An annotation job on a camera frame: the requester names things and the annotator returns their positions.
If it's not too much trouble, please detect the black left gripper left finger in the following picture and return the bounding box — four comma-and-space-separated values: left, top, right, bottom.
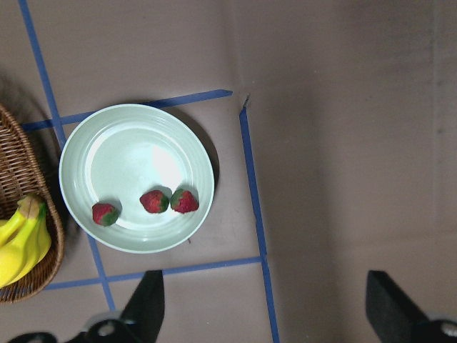
120, 270, 165, 342

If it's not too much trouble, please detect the light green plate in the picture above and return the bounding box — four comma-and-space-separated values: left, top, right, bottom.
59, 104, 215, 254

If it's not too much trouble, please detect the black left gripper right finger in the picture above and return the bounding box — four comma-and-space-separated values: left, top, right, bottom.
365, 270, 434, 342

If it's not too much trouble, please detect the strawberry grasped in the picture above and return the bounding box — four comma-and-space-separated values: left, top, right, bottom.
169, 189, 199, 214
92, 203, 119, 227

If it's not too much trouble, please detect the yellow banana bunch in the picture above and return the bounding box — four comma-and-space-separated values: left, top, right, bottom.
1, 194, 51, 287

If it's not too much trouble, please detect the brown wicker basket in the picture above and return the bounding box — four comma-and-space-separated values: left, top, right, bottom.
1, 106, 65, 304

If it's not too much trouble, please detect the strawberry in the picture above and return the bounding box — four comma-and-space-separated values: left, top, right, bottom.
139, 189, 169, 214

